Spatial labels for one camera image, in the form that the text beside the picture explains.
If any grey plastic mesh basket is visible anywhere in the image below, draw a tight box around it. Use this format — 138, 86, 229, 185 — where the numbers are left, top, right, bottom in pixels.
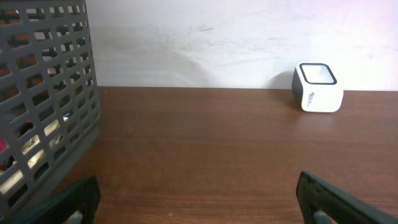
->
1, 0, 101, 219

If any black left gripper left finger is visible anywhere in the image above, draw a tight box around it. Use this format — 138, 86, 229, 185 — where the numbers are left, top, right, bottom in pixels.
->
18, 175, 101, 223

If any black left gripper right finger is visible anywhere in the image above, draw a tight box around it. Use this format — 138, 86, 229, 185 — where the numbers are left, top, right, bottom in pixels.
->
296, 171, 397, 224

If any white barcode scanner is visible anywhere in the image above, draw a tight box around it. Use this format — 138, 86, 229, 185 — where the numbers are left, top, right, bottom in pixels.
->
292, 62, 344, 113

